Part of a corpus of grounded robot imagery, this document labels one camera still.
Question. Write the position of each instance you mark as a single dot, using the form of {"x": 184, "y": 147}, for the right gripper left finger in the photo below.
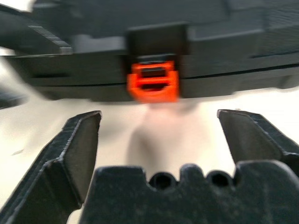
{"x": 53, "y": 168}

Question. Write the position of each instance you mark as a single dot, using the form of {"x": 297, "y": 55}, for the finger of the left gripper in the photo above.
{"x": 11, "y": 95}
{"x": 28, "y": 38}

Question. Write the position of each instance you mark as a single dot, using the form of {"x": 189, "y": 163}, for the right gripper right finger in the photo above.
{"x": 257, "y": 137}

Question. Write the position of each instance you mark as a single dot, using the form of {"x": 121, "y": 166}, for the black plastic tool case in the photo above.
{"x": 210, "y": 77}

